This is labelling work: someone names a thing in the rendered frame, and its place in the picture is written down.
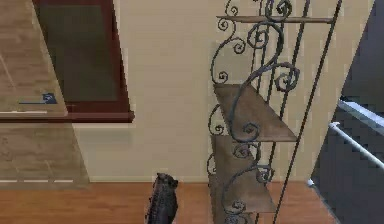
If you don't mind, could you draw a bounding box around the black ribbed object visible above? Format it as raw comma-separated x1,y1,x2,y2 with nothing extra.
145,172,180,224

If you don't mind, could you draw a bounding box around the wrought iron scroll shelf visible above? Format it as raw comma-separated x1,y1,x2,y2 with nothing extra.
206,0,344,224

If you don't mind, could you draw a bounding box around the dark red framed window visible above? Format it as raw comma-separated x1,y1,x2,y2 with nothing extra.
31,0,136,124

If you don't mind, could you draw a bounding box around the black door handle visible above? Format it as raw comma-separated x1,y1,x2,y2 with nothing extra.
18,92,58,106

